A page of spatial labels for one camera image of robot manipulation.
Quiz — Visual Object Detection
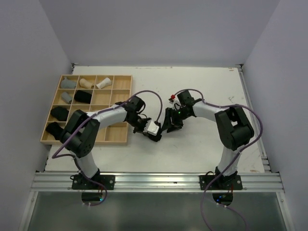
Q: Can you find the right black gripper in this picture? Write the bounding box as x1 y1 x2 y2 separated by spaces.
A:
161 107 190 132

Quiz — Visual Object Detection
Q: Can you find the white underwear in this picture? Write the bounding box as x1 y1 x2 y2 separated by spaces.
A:
96 77 112 89

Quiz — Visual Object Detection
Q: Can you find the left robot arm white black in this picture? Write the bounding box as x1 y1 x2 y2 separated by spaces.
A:
59 96 160 190

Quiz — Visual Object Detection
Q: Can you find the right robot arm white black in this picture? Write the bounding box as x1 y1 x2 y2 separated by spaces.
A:
162 90 255 190

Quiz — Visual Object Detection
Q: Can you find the black rolled underwear second row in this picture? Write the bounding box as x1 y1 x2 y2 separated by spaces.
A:
74 90 92 104

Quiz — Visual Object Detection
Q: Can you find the beige rolled underwear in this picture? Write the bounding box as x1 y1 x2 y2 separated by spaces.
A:
79 78 94 89

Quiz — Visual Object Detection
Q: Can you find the grey rolled underwear second row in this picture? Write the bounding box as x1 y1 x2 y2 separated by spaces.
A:
61 92 73 104

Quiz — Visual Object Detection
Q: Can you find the black rolled underwear third row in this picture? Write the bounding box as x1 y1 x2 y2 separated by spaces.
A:
51 106 69 122

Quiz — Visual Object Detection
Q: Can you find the grey rolled underwear top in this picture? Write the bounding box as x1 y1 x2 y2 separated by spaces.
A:
60 77 77 89

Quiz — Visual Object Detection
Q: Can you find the black rolled underwear bottom row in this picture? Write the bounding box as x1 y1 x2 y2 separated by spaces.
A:
45 122 63 141

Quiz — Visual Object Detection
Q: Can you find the wooden compartment tray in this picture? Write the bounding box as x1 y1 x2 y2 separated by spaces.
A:
39 74 134 146

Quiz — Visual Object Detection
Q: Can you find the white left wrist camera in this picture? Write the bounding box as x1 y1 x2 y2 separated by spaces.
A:
144 120 160 136

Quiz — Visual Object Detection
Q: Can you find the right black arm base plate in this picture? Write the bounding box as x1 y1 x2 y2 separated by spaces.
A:
199 172 243 191

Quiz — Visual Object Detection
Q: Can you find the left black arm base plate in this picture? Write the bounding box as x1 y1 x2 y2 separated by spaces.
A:
70 174 115 190

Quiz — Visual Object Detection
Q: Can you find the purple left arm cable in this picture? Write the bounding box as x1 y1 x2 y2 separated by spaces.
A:
51 90 163 206

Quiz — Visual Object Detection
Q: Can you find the aluminium mounting rail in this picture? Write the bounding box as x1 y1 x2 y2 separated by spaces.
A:
30 172 284 193

